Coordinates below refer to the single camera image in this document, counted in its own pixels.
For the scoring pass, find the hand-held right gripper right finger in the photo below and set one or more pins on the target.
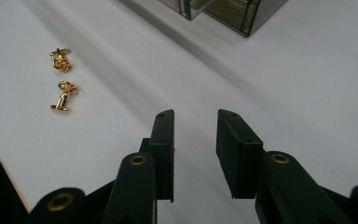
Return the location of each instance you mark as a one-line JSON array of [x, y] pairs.
[[237, 155]]

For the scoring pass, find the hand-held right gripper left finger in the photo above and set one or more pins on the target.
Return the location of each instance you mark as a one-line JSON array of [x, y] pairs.
[[163, 155]]

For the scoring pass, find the gold knot cufflink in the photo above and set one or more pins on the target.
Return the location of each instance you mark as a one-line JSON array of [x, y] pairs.
[[66, 90], [61, 62]]

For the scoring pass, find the clear smoky plastic organizer box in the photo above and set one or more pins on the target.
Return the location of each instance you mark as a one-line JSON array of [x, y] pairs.
[[236, 15]]

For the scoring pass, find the white table sheet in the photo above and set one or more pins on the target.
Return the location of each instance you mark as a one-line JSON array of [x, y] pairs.
[[261, 81]]

